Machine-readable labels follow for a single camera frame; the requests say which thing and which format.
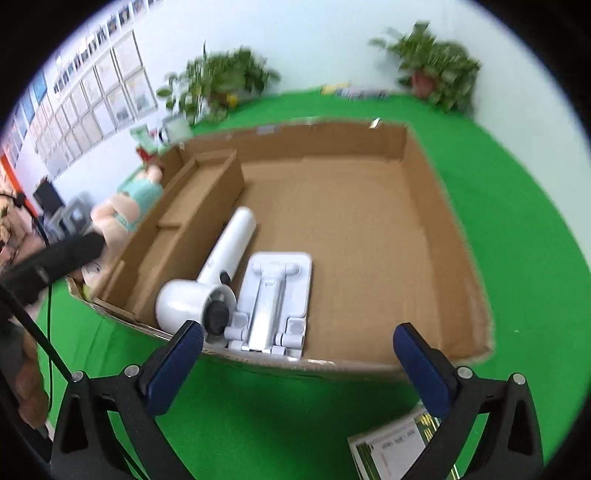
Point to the potted plant terracotta pot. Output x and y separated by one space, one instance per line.
425 78

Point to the pink pig plush toy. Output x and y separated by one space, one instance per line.
134 203

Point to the small printed packets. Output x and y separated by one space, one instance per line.
355 91

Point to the person's left hand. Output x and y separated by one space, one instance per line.
30 392

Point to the green and white leaflet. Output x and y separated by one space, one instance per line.
143 136

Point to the black monitor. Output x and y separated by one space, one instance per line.
48 194

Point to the white hair dryer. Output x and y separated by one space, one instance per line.
231 240

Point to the long narrow cardboard box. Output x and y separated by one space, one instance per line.
194 207

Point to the green and white printed box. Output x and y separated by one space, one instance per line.
392 447

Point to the green tablecloth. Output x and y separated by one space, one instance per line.
531 230

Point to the large shallow cardboard box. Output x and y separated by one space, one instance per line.
346 207

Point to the white folding phone stand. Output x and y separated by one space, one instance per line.
272 286

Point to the potted plant white pot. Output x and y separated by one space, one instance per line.
217 78

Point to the wall of framed pictures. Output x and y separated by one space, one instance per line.
92 92

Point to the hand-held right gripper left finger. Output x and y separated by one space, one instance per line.
175 364

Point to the grey bin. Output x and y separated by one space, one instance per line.
76 210

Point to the red card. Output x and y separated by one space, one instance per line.
148 154

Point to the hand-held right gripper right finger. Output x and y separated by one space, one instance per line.
425 374

